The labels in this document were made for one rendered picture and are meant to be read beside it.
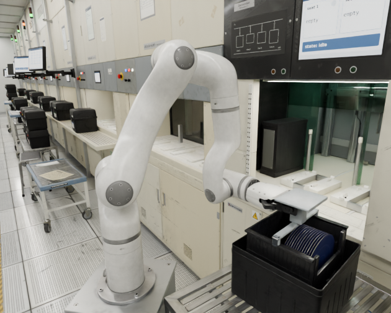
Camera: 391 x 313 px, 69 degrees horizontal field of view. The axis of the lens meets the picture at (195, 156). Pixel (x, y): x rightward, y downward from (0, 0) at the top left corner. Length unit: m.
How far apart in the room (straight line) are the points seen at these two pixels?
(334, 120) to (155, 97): 1.54
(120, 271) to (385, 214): 0.82
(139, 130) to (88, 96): 3.30
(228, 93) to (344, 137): 1.35
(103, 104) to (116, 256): 3.36
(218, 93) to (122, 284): 0.66
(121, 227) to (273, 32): 0.92
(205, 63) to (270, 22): 0.47
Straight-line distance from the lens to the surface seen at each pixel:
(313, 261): 0.79
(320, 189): 1.45
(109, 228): 0.89
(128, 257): 0.93
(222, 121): 0.89
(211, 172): 0.89
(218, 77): 0.86
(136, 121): 0.80
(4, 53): 14.30
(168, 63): 0.75
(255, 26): 1.32
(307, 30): 1.16
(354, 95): 1.61
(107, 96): 4.15
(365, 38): 1.05
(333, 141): 2.13
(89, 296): 1.05
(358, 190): 1.50
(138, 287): 1.01
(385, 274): 1.17
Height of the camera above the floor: 1.42
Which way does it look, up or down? 16 degrees down
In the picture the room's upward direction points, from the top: 1 degrees counter-clockwise
